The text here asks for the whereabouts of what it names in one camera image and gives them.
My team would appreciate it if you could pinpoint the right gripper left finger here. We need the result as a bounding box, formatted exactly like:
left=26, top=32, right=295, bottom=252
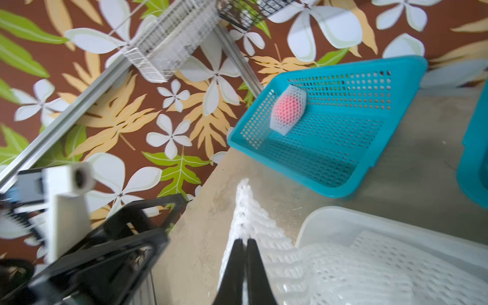
left=213, top=239, right=246, bottom=305

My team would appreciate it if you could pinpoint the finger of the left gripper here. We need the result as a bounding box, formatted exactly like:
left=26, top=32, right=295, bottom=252
left=30, top=228, right=169, bottom=304
left=102, top=194, right=187, bottom=238

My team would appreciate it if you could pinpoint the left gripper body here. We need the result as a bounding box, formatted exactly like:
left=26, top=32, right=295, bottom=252
left=1, top=243, right=114, bottom=304

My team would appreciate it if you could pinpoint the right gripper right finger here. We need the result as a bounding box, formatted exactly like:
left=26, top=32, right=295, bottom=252
left=245, top=239, right=278, bottom=305

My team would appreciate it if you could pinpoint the white foam net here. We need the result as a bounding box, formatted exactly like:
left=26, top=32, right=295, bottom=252
left=304, top=230, right=488, bottom=305
left=217, top=179, right=346, bottom=304

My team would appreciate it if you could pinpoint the netted apple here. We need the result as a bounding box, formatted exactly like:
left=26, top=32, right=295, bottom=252
left=269, top=85, right=307, bottom=136

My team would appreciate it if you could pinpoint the white plastic tub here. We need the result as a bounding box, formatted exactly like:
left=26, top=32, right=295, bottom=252
left=295, top=206, right=488, bottom=305

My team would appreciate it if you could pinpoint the left teal plastic basket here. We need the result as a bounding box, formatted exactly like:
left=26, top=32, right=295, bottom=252
left=227, top=55, right=428, bottom=198

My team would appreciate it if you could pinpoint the teal plastic basket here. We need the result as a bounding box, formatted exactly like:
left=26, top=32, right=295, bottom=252
left=227, top=55, right=428, bottom=198
left=456, top=86, right=487, bottom=208

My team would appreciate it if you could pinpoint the right teal plastic basket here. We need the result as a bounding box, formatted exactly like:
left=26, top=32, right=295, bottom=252
left=456, top=86, right=487, bottom=208

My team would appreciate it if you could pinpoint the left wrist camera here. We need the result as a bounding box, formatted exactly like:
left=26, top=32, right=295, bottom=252
left=5, top=162, right=95, bottom=264

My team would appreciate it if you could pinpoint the white wire basket left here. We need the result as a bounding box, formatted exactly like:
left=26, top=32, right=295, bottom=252
left=122, top=1, right=219, bottom=83

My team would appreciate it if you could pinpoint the black wire wall basket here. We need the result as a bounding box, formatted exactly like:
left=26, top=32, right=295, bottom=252
left=217, top=0, right=292, bottom=31

